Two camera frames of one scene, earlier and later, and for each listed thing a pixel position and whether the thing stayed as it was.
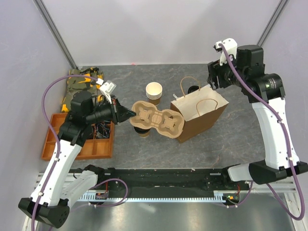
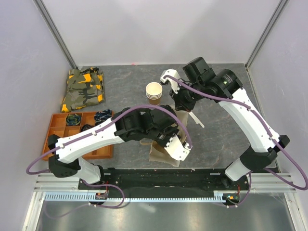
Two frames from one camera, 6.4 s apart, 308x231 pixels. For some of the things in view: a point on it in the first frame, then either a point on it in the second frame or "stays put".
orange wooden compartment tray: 91,148 stays put
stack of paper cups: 154,92 stays put
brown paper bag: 201,108 to 158,154
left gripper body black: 113,109 to 163,137
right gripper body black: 224,73 to 186,97
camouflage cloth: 82,83 stays put
